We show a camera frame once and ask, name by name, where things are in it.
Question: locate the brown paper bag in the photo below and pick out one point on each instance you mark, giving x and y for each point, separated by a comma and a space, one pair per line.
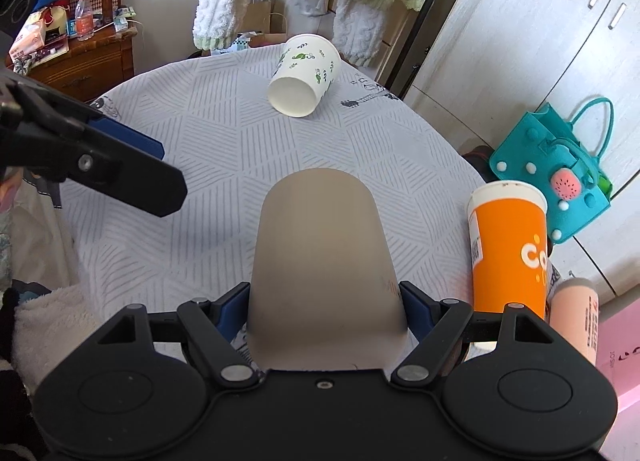
263, 26

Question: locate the clear plastic water bottle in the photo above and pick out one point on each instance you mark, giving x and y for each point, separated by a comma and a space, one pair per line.
84, 23

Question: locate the white patterned tablecloth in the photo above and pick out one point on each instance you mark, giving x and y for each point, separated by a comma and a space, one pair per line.
213, 117

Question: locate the pink paper gift bag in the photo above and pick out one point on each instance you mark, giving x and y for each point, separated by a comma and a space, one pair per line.
618, 360

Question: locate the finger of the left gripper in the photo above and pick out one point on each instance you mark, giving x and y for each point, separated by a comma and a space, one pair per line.
128, 135
126, 174

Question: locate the white green-print paper cup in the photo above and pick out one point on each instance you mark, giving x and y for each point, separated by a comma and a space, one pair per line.
307, 66

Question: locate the wooden side cabinet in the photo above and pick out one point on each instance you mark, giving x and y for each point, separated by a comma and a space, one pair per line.
91, 67

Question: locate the pink bottle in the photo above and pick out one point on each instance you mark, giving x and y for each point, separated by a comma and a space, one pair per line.
574, 314

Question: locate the beige metal tumbler cup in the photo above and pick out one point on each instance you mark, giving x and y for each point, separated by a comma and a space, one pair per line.
324, 293

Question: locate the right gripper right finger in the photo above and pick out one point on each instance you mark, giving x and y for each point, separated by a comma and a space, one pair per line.
438, 326

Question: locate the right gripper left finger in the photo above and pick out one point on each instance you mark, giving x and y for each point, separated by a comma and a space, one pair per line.
208, 330

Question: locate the orange white paper cup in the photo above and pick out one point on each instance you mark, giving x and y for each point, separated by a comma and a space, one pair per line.
509, 248

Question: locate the teal felt handbag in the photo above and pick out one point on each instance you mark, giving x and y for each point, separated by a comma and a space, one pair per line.
542, 150

